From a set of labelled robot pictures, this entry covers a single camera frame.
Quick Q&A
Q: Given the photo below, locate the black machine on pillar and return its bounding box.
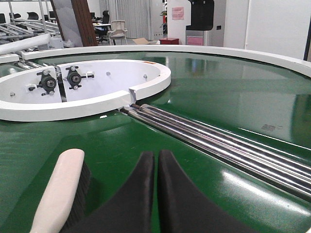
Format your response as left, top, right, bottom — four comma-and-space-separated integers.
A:
186, 0, 214, 31

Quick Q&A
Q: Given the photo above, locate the brown wooden panel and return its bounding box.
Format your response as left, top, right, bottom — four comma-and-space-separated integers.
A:
71, 0, 98, 47

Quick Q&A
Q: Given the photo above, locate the black office chair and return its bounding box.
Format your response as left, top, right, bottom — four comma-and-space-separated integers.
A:
94, 10, 110, 42

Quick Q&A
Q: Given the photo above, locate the white mesh office chair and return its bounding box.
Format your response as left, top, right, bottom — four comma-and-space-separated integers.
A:
107, 20, 127, 45

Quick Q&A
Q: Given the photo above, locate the black bearing left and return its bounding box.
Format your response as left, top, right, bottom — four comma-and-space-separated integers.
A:
26, 70, 57, 96

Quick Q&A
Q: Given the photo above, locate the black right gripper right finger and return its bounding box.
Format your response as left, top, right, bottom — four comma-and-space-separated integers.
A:
157, 150, 254, 233

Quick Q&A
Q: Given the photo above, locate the cardboard box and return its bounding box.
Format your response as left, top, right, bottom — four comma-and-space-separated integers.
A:
132, 38, 159, 45

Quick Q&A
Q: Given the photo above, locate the black bearing right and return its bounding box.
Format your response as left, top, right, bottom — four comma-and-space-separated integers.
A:
65, 66, 95, 90

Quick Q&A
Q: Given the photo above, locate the black bearing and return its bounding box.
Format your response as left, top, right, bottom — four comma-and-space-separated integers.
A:
65, 66, 95, 90
26, 70, 57, 96

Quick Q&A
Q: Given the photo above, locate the white outer conveyor rim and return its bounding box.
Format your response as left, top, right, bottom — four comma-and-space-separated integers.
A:
0, 45, 311, 77

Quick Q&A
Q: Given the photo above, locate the pink wall notice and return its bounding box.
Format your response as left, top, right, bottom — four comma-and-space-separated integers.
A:
172, 7, 184, 20

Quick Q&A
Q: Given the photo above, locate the roller conveyor rack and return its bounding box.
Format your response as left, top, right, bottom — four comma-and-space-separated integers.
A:
0, 19, 60, 41

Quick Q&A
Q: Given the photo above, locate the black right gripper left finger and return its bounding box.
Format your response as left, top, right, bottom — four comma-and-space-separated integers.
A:
66, 151, 155, 233

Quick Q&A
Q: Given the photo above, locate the red box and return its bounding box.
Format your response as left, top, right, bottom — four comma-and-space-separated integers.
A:
159, 38, 179, 45

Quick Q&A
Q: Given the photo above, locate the steel roller bars right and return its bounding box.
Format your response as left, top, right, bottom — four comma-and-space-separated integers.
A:
120, 104, 311, 200

